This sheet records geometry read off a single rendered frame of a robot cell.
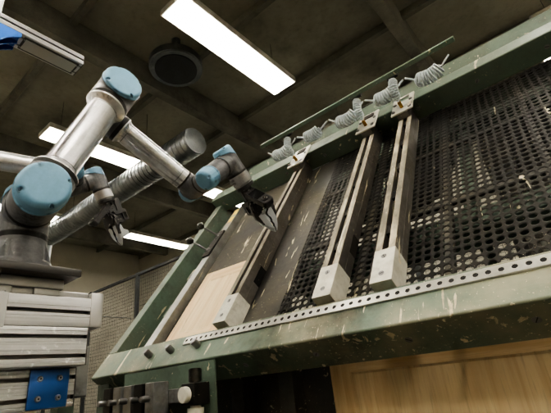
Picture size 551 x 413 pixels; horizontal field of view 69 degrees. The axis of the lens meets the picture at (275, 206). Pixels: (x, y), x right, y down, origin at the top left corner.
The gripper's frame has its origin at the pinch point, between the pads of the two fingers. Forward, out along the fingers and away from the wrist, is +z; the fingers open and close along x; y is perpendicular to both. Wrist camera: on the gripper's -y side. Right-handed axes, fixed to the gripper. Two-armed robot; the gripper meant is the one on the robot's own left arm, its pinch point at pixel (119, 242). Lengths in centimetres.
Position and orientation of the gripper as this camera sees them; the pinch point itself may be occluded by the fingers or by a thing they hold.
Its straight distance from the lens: 189.0
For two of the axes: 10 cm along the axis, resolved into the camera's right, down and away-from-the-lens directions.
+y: 5.4, -2.1, 8.2
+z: 3.9, 9.2, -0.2
